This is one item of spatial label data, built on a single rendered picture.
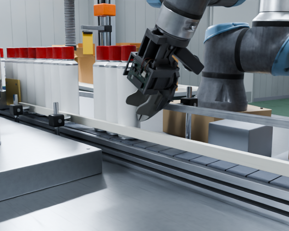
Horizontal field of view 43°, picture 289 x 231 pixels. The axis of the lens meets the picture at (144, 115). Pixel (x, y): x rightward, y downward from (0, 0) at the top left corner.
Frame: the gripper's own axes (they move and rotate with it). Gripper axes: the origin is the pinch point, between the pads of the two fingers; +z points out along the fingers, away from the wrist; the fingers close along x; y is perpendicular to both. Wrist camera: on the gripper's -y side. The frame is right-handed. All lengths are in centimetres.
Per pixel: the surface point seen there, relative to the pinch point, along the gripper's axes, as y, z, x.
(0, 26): -153, 181, -411
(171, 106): -2.7, -4.8, 3.6
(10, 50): 1, 20, -62
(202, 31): -510, 145, -356
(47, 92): 2.3, 17.2, -34.2
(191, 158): 3.6, -3.4, 16.8
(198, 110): -2.7, -8.3, 9.7
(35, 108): 4.9, 23.0, -34.5
